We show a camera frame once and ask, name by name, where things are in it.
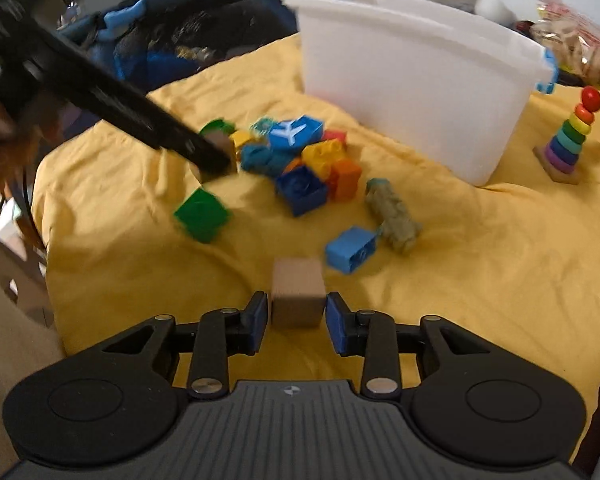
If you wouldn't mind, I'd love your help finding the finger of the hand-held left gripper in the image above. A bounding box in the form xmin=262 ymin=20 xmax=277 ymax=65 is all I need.
xmin=25 ymin=25 xmax=233 ymax=176

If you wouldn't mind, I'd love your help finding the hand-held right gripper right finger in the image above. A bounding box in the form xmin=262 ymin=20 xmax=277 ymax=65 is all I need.
xmin=325 ymin=290 xmax=498 ymax=401

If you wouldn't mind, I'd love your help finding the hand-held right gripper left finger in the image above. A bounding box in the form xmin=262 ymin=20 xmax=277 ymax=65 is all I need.
xmin=102 ymin=290 xmax=271 ymax=401

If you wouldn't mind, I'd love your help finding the tan wooden cube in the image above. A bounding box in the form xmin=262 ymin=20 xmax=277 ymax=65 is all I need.
xmin=192 ymin=130 xmax=238 ymax=183
xmin=270 ymin=257 xmax=327 ymax=331

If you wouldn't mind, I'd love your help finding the white plastic storage bin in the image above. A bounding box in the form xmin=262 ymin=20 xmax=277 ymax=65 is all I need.
xmin=285 ymin=0 xmax=561 ymax=187

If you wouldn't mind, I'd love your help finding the person's left hand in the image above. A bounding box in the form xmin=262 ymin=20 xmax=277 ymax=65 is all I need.
xmin=0 ymin=82 xmax=43 ymax=196

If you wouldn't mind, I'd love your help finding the green building brick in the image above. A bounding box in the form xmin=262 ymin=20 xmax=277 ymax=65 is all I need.
xmin=200 ymin=119 xmax=237 ymax=137

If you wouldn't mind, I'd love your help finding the light blue building block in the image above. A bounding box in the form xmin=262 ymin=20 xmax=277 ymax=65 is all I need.
xmin=325 ymin=226 xmax=377 ymax=275

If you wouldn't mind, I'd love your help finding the dark blue mesh bag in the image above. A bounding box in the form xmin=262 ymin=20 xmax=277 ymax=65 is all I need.
xmin=60 ymin=0 xmax=301 ymax=93

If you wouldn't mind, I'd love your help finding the large green building block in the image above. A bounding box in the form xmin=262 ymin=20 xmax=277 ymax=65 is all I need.
xmin=174 ymin=186 xmax=231 ymax=244

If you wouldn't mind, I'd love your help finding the olive green textured toy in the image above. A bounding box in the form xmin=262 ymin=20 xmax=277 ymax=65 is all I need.
xmin=364 ymin=177 xmax=423 ymax=255

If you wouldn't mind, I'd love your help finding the teal blue block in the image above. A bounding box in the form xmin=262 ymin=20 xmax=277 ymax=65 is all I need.
xmin=239 ymin=144 xmax=293 ymax=177

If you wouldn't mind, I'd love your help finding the dark blue building block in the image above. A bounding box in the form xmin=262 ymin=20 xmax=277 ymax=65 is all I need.
xmin=275 ymin=164 xmax=328 ymax=218

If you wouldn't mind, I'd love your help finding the orange building block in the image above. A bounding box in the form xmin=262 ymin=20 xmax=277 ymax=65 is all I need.
xmin=330 ymin=159 xmax=363 ymax=201

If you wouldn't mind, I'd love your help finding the blue airplane print block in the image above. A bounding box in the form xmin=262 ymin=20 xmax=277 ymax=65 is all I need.
xmin=267 ymin=115 xmax=326 ymax=152

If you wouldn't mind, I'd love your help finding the yellow blanket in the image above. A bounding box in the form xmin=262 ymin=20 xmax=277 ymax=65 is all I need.
xmin=30 ymin=32 xmax=600 ymax=466

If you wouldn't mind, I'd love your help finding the pale wooden chair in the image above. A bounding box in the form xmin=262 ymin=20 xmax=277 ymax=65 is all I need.
xmin=0 ymin=235 xmax=56 ymax=328

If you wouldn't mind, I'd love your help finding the clear bag of wooden pieces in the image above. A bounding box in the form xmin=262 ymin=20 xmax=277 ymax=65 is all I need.
xmin=530 ymin=0 xmax=600 ymax=93

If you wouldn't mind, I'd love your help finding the rainbow ring stacking toy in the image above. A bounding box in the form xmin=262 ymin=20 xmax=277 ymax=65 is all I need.
xmin=532 ymin=86 xmax=600 ymax=185

